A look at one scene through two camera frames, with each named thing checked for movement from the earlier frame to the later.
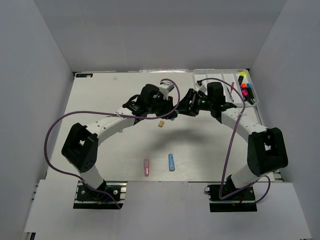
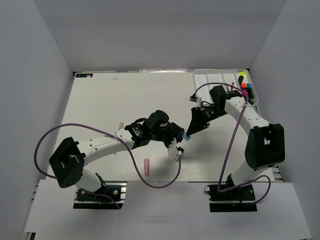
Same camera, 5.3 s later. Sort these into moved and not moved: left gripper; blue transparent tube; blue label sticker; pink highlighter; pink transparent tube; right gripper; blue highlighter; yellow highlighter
Moved: blue transparent tube; right gripper; left gripper
Not moved: blue label sticker; blue highlighter; yellow highlighter; pink highlighter; pink transparent tube
